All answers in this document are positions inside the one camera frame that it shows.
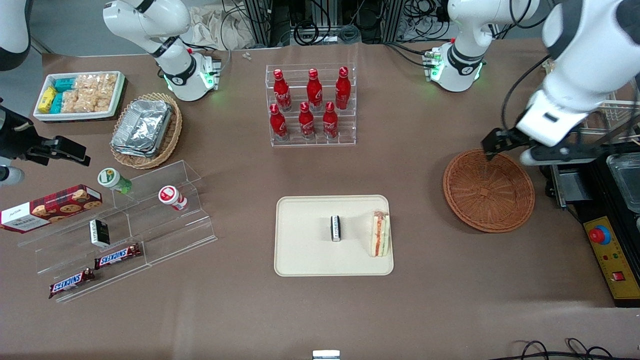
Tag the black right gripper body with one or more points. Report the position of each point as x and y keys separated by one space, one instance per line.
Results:
x=14 y=137

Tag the triangular sandwich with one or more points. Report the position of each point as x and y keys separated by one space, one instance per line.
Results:
x=380 y=235

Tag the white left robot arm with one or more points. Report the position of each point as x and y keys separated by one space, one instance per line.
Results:
x=580 y=60

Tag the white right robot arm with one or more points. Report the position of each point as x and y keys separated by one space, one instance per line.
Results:
x=150 y=20

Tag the brown round wicker basket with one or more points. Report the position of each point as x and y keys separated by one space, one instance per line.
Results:
x=487 y=192

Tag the white rectangular snack tray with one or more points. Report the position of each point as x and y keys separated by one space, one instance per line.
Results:
x=117 y=100

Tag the light oval wicker basket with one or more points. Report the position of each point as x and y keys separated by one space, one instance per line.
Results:
x=172 y=135

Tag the beige plastic tray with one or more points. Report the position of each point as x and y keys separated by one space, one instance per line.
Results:
x=305 y=240

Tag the teal snack packet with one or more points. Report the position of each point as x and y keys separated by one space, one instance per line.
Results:
x=57 y=103
x=65 y=84

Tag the clear bag of crackers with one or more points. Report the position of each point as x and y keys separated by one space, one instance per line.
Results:
x=86 y=83
x=82 y=102
x=106 y=87

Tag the green lidded yogurt bottle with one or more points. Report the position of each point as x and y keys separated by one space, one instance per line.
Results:
x=111 y=178

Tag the yellow snack packet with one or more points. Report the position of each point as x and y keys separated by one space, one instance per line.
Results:
x=47 y=99

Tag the red tartan cookie box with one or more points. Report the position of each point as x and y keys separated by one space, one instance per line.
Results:
x=50 y=207

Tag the black countertop appliance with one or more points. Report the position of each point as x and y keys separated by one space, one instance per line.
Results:
x=600 y=185

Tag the stack of foil trays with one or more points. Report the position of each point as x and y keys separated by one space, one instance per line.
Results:
x=142 y=127

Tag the small black carton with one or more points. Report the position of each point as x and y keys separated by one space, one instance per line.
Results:
x=100 y=233

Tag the red lidded yogurt bottle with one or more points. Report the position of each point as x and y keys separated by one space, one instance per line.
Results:
x=171 y=196

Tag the brown snickers bar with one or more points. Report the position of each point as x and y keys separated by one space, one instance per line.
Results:
x=71 y=283
x=117 y=256

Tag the red emergency stop button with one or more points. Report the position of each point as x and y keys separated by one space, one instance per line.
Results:
x=599 y=235

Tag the clear acrylic stepped shelf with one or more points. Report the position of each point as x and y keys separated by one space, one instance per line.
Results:
x=170 y=235

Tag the yellow black control box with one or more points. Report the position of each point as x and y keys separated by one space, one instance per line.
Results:
x=615 y=260

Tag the red cola bottle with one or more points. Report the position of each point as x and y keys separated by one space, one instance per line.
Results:
x=343 y=92
x=282 y=92
x=330 y=123
x=306 y=124
x=314 y=92
x=278 y=125

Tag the small black white box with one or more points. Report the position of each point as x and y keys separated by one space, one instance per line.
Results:
x=336 y=229

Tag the crumpled beige cloth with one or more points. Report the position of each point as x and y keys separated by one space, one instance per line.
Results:
x=215 y=27

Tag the clear acrylic bottle rack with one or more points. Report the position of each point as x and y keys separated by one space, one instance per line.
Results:
x=295 y=142

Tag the small grey connector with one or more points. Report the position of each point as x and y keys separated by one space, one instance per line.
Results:
x=246 y=56

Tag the small white silver device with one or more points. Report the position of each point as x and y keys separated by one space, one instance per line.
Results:
x=326 y=355

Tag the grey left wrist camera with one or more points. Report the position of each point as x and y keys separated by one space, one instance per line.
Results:
x=530 y=157

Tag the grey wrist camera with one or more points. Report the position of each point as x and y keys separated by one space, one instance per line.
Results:
x=530 y=157
x=10 y=176

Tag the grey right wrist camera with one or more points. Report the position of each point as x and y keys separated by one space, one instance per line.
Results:
x=10 y=176

